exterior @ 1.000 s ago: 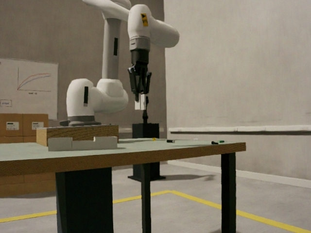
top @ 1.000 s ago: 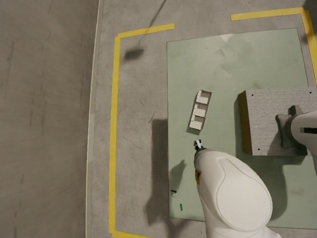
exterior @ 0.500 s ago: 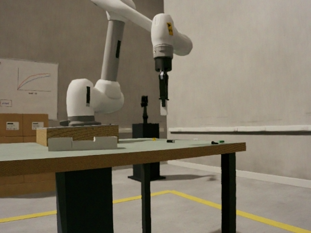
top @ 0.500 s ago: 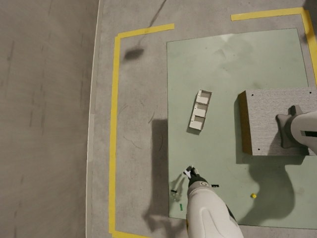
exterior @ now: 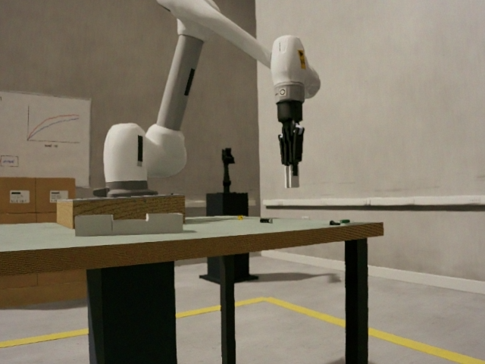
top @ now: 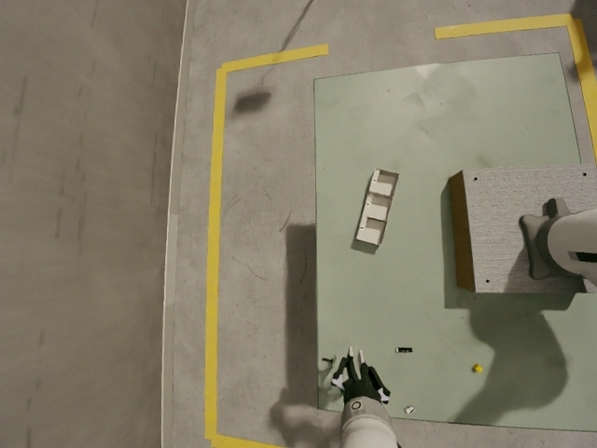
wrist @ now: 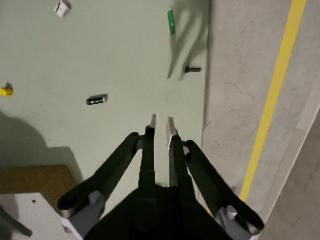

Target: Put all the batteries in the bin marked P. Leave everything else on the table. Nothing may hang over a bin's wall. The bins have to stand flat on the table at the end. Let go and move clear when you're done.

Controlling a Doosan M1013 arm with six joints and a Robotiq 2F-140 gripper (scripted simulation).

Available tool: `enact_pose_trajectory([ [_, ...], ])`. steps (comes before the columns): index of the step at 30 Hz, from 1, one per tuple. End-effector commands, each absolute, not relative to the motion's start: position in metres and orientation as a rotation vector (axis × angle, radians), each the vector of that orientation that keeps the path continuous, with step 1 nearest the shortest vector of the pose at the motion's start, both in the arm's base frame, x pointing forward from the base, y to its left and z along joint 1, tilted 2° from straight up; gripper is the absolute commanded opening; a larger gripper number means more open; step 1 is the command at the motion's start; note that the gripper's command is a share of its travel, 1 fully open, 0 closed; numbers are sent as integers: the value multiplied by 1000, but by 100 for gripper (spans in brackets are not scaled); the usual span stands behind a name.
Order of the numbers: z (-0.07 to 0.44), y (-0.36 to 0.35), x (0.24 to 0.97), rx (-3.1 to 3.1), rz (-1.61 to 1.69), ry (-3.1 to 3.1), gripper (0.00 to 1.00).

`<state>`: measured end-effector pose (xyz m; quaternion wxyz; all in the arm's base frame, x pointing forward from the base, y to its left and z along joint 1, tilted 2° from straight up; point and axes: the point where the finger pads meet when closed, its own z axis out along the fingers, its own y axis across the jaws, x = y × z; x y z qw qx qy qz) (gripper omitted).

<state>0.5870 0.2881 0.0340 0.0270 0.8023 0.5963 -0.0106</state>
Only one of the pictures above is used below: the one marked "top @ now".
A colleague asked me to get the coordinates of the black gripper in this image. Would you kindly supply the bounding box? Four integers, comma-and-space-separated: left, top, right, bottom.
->
331, 346, 391, 406

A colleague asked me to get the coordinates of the white three-compartment bin rack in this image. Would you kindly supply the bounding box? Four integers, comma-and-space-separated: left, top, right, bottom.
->
355, 168, 399, 245

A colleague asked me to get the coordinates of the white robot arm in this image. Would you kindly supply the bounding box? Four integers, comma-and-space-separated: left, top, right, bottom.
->
340, 197, 597, 448

